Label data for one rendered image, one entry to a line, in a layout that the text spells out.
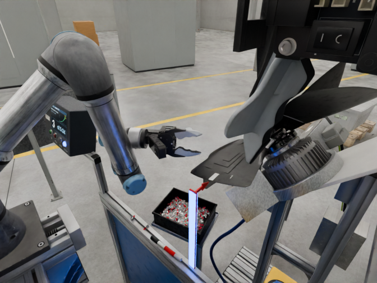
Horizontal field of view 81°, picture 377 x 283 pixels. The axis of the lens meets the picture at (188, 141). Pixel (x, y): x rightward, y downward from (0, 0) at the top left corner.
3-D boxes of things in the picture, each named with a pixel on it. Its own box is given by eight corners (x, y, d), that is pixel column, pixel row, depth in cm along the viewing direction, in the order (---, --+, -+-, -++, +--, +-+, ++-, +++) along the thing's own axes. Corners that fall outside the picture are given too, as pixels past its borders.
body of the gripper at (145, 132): (178, 125, 82) (146, 123, 82) (174, 134, 74) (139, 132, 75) (178, 144, 85) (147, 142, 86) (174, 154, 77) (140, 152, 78)
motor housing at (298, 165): (291, 174, 98) (273, 150, 99) (344, 154, 80) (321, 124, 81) (268, 203, 83) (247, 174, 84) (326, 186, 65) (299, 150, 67)
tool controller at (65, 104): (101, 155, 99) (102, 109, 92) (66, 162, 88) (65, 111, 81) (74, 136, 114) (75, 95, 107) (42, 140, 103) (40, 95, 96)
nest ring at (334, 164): (289, 173, 100) (284, 166, 101) (350, 149, 80) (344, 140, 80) (261, 207, 83) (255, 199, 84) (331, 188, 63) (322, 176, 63)
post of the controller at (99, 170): (109, 191, 102) (100, 155, 92) (102, 194, 100) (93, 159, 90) (105, 187, 104) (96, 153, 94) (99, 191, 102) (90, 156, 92)
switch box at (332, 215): (345, 271, 94) (366, 238, 83) (308, 249, 103) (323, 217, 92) (349, 256, 100) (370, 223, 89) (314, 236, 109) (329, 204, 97)
